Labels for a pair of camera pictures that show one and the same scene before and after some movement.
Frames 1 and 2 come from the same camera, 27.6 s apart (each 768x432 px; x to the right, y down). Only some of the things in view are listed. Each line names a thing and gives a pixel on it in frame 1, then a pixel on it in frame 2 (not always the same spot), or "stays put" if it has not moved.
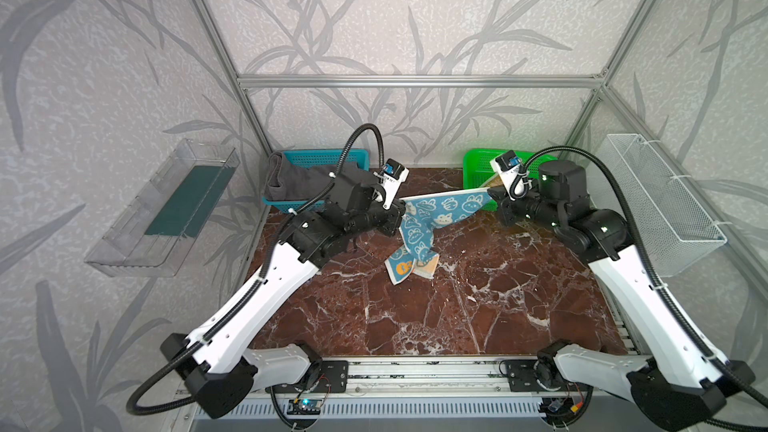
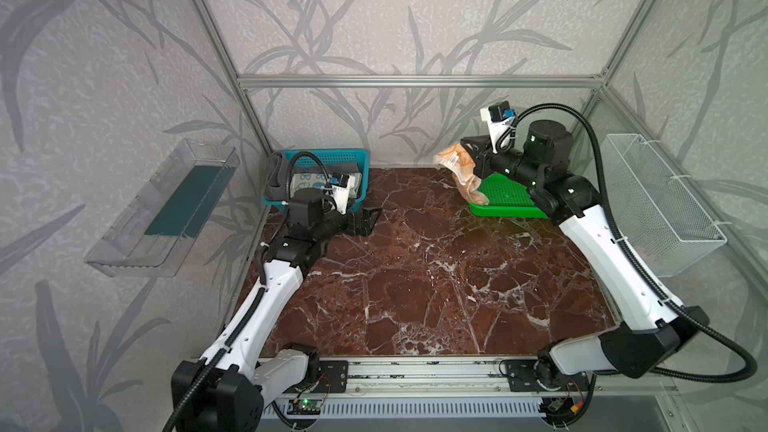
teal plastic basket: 317,158 stays put
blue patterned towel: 423,216 → 319,180
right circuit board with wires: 565,411 stays put
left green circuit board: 304,406 stays put
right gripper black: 507,209 → 482,153
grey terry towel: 288,180 stays put
